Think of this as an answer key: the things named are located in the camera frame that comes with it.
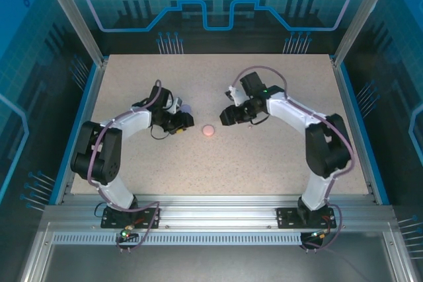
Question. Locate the purple earbud charging case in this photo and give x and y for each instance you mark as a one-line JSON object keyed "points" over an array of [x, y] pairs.
{"points": [[187, 108]]}

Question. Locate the pink earbud charging case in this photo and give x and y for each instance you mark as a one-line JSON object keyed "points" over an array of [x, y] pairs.
{"points": [[208, 130]]}

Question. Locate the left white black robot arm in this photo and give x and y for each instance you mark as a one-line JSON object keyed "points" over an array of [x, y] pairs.
{"points": [[132, 123]]}

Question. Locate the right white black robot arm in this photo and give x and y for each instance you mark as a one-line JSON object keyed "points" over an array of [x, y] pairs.
{"points": [[317, 189]]}

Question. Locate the aluminium table side bar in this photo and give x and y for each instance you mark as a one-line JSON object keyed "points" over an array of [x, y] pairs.
{"points": [[345, 97], [93, 97]]}

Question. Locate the blue table side trim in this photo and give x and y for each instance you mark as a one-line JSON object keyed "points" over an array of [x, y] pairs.
{"points": [[87, 97], [352, 97]]}

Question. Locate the connector with green light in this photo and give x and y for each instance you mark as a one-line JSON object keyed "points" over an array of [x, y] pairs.
{"points": [[127, 233]]}

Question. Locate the metal bottom tray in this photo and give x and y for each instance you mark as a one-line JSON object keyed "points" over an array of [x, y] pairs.
{"points": [[215, 262]]}

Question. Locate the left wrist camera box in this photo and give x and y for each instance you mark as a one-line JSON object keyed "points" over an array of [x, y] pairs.
{"points": [[175, 105]]}

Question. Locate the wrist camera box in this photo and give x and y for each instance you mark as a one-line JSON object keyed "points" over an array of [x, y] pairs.
{"points": [[237, 95], [175, 105]]}

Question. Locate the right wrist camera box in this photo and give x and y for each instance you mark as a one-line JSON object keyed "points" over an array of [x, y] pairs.
{"points": [[237, 95]]}

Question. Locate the aluminium mounting rail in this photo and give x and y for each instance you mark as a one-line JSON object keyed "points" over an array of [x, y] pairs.
{"points": [[215, 209]]}

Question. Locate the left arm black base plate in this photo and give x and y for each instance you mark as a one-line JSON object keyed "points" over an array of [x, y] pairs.
{"points": [[114, 224]]}

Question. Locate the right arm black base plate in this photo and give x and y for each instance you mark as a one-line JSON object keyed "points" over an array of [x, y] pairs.
{"points": [[285, 219]]}

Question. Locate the aluminium frame post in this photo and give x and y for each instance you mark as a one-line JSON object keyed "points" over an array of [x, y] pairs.
{"points": [[76, 21], [363, 14]]}

